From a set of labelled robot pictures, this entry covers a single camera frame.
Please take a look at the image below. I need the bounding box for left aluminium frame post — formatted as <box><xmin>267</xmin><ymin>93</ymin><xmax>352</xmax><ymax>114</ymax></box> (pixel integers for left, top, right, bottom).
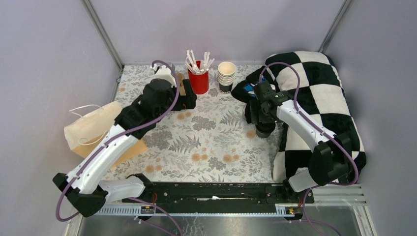
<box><xmin>81</xmin><ymin>0</ymin><xmax>124</xmax><ymax>70</ymax></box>

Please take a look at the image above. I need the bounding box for red straw holder cup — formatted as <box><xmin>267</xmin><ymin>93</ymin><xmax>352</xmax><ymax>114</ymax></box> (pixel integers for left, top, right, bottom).
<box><xmin>185</xmin><ymin>62</ymin><xmax>209</xmax><ymax>94</ymax></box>

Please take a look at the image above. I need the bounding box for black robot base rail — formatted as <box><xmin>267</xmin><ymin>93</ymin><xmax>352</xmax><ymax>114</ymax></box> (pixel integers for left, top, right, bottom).
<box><xmin>138</xmin><ymin>182</ymin><xmax>305</xmax><ymax>214</ymax></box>

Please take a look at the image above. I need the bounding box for stack of paper cups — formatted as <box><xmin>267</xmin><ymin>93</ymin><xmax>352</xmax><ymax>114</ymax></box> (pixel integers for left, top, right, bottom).
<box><xmin>217</xmin><ymin>61</ymin><xmax>237</xmax><ymax>93</ymax></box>

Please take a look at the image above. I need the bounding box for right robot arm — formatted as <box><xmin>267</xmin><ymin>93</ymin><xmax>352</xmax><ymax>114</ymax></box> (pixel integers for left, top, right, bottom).
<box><xmin>252</xmin><ymin>81</ymin><xmax>358</xmax><ymax>203</ymax></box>

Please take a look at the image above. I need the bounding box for brown paper takeout bag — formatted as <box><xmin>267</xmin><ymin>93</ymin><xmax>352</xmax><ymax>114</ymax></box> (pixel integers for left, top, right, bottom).
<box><xmin>63</xmin><ymin>100</ymin><xmax>148</xmax><ymax>170</ymax></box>

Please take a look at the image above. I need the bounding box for cardboard cup carrier tray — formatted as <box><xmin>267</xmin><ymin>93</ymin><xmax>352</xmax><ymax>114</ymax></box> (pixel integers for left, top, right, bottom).
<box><xmin>176</xmin><ymin>72</ymin><xmax>186</xmax><ymax>96</ymax></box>

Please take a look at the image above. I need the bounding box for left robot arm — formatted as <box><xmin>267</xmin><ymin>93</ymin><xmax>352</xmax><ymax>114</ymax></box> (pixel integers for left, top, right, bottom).
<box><xmin>53</xmin><ymin>65</ymin><xmax>197</xmax><ymax>221</ymax></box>

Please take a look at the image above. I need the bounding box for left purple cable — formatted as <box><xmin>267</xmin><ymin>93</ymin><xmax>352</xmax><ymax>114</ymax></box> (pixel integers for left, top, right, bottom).
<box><xmin>56</xmin><ymin>60</ymin><xmax>185</xmax><ymax>236</ymax></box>

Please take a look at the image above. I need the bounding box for right aluminium frame post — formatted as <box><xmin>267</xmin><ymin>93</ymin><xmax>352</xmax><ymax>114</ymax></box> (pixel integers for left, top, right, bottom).
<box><xmin>318</xmin><ymin>0</ymin><xmax>355</xmax><ymax>53</ymax></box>

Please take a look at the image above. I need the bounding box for black paper coffee cup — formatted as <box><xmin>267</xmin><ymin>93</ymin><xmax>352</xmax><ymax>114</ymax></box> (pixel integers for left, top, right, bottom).
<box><xmin>255</xmin><ymin>123</ymin><xmax>276</xmax><ymax>139</ymax></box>

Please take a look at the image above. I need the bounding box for black white checkered pillow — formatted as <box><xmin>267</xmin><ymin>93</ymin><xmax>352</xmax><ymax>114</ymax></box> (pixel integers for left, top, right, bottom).
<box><xmin>264</xmin><ymin>51</ymin><xmax>367</xmax><ymax>182</ymax></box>

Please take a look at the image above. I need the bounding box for black cloth blue print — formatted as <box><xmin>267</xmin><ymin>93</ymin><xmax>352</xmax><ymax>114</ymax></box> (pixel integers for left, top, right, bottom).
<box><xmin>231</xmin><ymin>66</ymin><xmax>265</xmax><ymax>124</ymax></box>

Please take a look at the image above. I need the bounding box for aluminium frame post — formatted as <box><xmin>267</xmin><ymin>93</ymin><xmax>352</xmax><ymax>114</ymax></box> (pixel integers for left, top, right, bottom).
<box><xmin>81</xmin><ymin>0</ymin><xmax>124</xmax><ymax>70</ymax></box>
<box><xmin>318</xmin><ymin>0</ymin><xmax>355</xmax><ymax>53</ymax></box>

